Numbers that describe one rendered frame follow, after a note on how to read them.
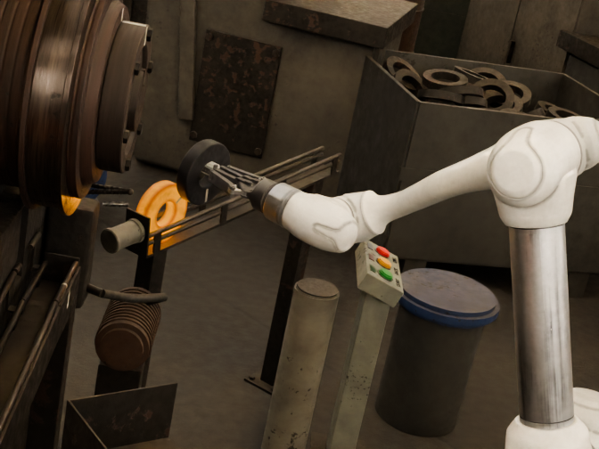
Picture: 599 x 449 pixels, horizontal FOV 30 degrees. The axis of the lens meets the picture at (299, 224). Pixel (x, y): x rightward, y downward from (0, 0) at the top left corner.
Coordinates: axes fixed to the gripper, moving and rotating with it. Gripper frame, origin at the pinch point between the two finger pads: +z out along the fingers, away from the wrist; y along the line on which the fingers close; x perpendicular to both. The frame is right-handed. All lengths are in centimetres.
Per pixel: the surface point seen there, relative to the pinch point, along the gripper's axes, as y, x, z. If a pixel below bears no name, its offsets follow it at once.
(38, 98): -69, 30, -15
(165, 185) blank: -1.5, -8.6, 9.2
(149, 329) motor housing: -17.2, -35.0, -6.7
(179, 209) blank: 4.7, -15.9, 8.4
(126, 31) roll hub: -48, 39, -13
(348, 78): 199, -28, 84
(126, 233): -13.8, -18.1, 8.0
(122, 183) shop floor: 147, -94, 150
